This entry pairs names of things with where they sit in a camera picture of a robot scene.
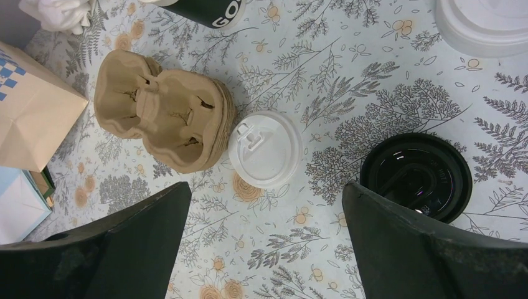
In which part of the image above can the stack of black paper cups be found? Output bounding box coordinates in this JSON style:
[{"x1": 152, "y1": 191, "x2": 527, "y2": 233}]
[{"x1": 141, "y1": 0, "x2": 247, "y2": 30}]

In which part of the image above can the stack of white lids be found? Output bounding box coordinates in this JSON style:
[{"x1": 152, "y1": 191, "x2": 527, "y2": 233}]
[{"x1": 435, "y1": 0, "x2": 527, "y2": 58}]

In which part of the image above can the white cloth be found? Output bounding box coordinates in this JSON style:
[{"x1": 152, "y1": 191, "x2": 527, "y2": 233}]
[{"x1": 18, "y1": 0, "x2": 96, "y2": 35}]

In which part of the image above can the stack of brown cup carriers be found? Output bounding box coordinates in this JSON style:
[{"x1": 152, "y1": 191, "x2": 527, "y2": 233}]
[{"x1": 93, "y1": 50, "x2": 237, "y2": 174}]

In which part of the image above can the white coffee lid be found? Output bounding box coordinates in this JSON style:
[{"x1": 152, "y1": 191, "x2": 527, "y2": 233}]
[{"x1": 228, "y1": 110, "x2": 303, "y2": 189}]

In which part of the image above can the green paper bag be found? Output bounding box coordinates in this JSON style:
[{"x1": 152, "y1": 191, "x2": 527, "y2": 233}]
[{"x1": 29, "y1": 167, "x2": 55, "y2": 209}]

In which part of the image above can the floral tablecloth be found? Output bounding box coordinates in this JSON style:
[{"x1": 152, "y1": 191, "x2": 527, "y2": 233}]
[{"x1": 26, "y1": 1, "x2": 527, "y2": 298}]

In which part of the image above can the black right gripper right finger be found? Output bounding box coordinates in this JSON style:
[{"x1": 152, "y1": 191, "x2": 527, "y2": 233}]
[{"x1": 342, "y1": 182, "x2": 527, "y2": 298}]

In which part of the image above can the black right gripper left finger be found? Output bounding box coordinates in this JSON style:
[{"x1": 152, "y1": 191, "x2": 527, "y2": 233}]
[{"x1": 1, "y1": 182, "x2": 192, "y2": 298}]

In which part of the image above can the blue checkered paper bag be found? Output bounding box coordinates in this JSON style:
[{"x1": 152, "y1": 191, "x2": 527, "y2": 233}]
[{"x1": 1, "y1": 43, "x2": 88, "y2": 172}]

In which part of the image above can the black coffee lid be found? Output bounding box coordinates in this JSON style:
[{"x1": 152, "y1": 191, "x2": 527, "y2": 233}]
[{"x1": 359, "y1": 133, "x2": 473, "y2": 223}]

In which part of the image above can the light blue paper bag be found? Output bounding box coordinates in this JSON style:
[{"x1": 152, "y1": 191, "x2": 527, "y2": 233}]
[{"x1": 1, "y1": 166, "x2": 52, "y2": 245}]

